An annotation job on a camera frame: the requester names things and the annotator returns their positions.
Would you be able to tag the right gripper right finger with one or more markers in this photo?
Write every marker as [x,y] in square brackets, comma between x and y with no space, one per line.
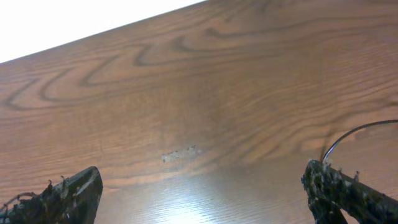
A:
[330,192]

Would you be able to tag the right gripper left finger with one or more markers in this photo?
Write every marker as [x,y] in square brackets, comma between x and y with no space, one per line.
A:
[75,200]

